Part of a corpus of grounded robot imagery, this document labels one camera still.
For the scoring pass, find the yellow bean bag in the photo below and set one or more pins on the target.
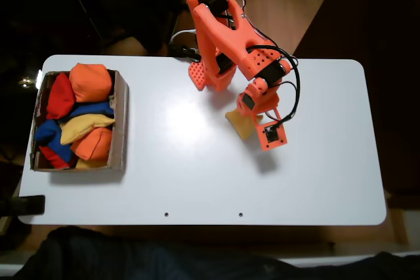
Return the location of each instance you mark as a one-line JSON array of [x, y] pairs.
[[92, 164], [243, 127], [82, 127]]

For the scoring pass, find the brown cardboard box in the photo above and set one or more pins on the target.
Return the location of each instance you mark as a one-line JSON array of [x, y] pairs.
[[119, 129]]

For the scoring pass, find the orange bean bag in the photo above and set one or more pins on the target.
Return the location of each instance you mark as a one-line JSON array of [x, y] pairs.
[[93, 144], [90, 81]]

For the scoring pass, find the red bean bag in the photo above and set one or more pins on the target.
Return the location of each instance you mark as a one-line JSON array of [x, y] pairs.
[[59, 96], [54, 158]]

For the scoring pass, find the black power plug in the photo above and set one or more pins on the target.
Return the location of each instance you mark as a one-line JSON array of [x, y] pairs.
[[188, 53]]

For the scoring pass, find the person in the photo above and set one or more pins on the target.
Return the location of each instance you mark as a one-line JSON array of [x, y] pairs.
[[131, 260]]

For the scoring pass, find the black clamp stand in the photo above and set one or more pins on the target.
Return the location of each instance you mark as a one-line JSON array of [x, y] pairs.
[[29, 204]]

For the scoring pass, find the orange camera mount plate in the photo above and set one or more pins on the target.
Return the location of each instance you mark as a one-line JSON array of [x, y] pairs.
[[282, 139]]

